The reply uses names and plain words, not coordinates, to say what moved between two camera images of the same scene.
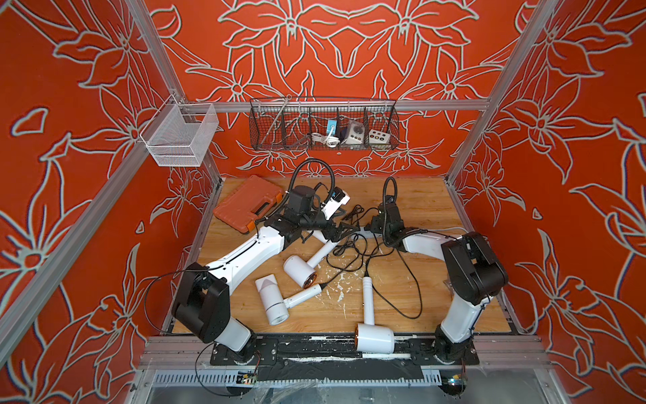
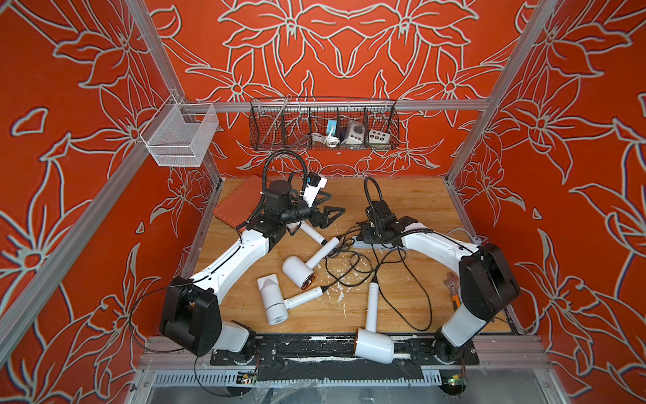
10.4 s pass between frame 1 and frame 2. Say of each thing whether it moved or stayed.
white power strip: moved
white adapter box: stayed
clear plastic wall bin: stayed
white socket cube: stayed
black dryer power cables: moved
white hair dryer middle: stayed
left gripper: moved
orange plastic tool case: stayed
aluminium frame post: stayed
